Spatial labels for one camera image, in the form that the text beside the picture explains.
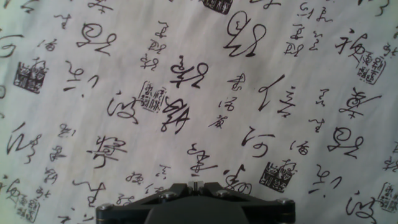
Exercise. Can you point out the calligraphy print beige cloth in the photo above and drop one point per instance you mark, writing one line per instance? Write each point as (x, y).
(199, 93)

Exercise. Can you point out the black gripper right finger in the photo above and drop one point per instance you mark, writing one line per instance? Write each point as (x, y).
(270, 213)

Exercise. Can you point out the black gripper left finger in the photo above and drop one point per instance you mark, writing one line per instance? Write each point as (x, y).
(124, 213)

